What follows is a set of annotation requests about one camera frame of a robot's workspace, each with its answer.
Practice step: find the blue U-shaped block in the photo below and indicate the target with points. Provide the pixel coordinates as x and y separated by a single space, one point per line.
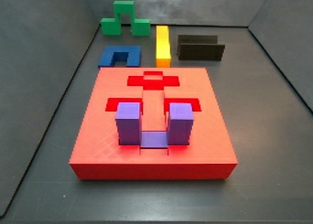
127 54

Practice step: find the black fixture holder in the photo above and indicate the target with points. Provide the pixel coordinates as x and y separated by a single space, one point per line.
200 47

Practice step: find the purple U-shaped block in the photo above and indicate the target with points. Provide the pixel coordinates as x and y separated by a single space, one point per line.
178 128

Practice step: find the yellow long bar block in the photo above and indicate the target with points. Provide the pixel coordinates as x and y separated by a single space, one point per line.
162 51

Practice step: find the red base block with recesses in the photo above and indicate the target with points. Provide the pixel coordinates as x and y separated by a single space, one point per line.
101 159

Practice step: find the green stepped arch block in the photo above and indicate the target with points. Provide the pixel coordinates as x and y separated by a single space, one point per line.
111 24

